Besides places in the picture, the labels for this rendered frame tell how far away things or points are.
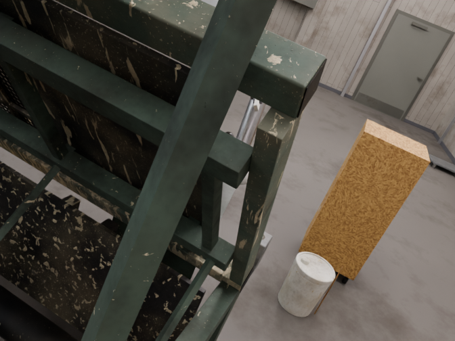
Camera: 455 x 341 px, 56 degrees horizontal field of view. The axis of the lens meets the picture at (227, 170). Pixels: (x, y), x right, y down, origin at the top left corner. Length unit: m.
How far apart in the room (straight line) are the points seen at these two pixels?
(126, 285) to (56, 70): 0.73
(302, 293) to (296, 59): 2.39
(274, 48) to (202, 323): 1.16
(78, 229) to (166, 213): 1.53
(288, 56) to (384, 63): 9.81
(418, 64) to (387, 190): 7.57
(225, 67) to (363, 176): 2.94
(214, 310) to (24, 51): 1.16
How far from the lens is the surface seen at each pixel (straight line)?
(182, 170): 0.49
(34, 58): 1.22
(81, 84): 1.13
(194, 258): 1.91
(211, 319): 1.77
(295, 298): 3.15
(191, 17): 0.94
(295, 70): 0.85
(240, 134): 2.51
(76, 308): 2.28
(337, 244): 3.62
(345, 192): 3.42
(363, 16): 10.57
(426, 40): 10.73
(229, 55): 0.46
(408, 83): 10.82
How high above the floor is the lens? 2.02
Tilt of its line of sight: 26 degrees down
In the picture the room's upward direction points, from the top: 22 degrees clockwise
